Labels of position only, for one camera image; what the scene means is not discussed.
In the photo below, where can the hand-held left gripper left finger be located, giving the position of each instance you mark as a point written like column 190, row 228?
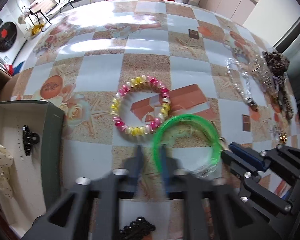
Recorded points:
column 137, row 165

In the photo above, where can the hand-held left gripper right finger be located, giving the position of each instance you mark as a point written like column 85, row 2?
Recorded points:
column 166, row 175

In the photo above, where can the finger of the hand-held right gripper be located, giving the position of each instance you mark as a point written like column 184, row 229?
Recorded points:
column 250, row 158
column 252, row 187

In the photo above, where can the dark green storage box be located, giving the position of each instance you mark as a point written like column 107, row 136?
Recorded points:
column 55, row 140

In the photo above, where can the gold metal hair clip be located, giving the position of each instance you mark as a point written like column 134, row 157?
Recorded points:
column 283, row 138

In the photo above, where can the black beaded hair clip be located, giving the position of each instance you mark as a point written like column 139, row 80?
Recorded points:
column 137, row 227

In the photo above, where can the clear spiked hair clip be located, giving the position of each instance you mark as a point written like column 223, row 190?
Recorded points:
column 262, row 75

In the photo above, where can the leopard print scrunchie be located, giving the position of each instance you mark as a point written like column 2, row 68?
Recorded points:
column 275, row 63

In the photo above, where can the black claw hair clip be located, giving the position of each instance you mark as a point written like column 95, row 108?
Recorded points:
column 27, row 142

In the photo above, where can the grey sofa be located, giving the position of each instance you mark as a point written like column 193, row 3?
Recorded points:
column 297, row 45

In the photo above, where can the cream polka-dot scrunchie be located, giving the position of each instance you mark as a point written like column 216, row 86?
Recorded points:
column 0, row 165

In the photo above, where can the white cabinet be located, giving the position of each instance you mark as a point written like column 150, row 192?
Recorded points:
column 225, row 0

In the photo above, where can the black metal folding rack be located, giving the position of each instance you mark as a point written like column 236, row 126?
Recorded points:
column 50, row 5

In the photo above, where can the white washing machine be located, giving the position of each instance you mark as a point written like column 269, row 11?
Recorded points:
column 5, row 37

